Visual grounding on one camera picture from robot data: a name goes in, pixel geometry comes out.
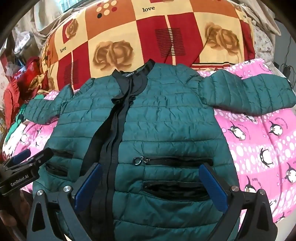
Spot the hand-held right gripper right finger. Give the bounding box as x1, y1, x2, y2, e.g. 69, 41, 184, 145
199, 163, 278, 241

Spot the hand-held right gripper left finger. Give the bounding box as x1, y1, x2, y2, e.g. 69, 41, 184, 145
28, 163, 103, 241

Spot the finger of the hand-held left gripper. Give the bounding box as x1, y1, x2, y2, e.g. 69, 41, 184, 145
10, 149, 32, 164
23, 148, 54, 167

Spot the dark green puffer jacket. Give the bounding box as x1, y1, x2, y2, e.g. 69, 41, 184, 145
23, 59, 296, 241

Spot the person's left forearm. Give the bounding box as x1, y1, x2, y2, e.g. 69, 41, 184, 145
0, 185, 31, 234

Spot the pile of mixed clothes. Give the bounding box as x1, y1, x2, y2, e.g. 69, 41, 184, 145
0, 23, 52, 132

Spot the pink penguin print blanket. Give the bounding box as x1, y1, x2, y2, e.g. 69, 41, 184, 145
5, 58, 296, 225

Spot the pale floral bed sheet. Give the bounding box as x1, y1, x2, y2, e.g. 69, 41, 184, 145
253, 22, 279, 64

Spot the rose print checked blanket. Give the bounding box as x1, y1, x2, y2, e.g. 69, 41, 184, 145
39, 0, 256, 85

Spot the black power cable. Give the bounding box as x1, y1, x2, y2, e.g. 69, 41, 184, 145
280, 44, 296, 78

